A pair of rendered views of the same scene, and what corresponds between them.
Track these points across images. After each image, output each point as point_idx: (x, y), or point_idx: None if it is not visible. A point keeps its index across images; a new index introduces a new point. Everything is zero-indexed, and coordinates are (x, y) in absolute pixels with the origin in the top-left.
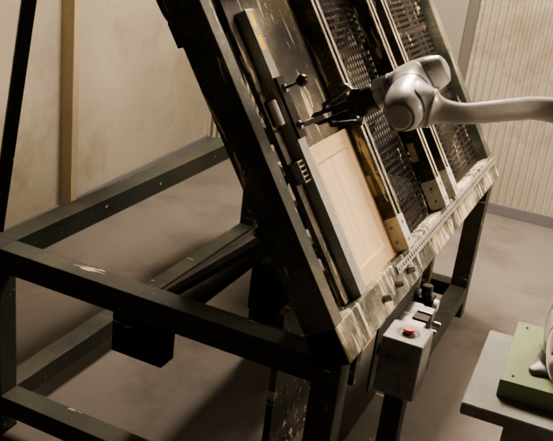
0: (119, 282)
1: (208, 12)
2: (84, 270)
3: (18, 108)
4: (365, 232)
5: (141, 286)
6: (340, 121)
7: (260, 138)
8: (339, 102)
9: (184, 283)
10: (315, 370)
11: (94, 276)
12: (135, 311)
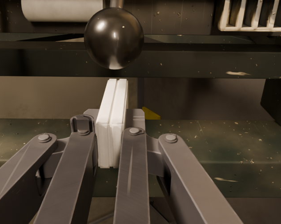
0: (203, 43)
1: None
2: (178, 37)
3: (32, 39)
4: None
5: (220, 42)
6: (174, 186)
7: (114, 188)
8: (43, 203)
9: (249, 37)
10: None
11: (186, 42)
12: None
